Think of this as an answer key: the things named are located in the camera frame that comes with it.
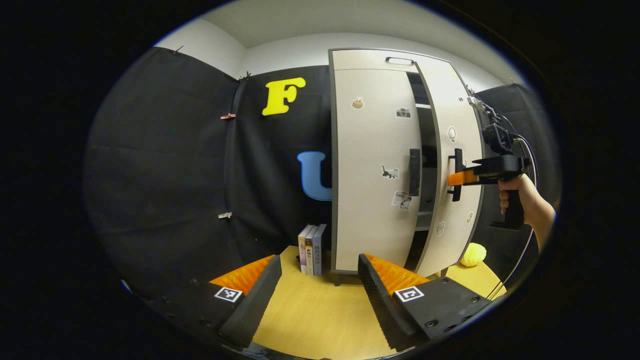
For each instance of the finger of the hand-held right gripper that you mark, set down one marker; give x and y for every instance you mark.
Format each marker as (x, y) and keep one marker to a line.
(462, 177)

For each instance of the white cabinet shelf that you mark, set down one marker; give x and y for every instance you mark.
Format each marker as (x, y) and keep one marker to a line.
(424, 221)
(423, 105)

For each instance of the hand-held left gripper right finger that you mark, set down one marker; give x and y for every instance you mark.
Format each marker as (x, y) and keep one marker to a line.
(380, 300)

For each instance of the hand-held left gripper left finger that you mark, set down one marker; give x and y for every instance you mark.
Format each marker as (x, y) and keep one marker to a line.
(255, 305)

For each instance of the red clip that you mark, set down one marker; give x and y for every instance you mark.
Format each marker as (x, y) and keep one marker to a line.
(228, 116)

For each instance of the pale blue book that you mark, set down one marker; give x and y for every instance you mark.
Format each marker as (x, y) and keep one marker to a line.
(319, 250)

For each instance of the dark grey book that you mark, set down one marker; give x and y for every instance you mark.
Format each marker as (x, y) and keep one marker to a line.
(309, 252)

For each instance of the white clip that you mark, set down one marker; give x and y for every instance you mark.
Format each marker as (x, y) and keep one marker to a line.
(225, 215)

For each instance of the white double-door shoe cabinet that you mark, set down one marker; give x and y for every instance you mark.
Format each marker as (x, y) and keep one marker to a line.
(370, 200)

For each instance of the white cabinet drawer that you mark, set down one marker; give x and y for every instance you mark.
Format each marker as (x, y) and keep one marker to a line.
(360, 59)

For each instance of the yellow fuzzy ball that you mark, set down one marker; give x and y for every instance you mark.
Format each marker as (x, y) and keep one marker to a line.
(472, 254)

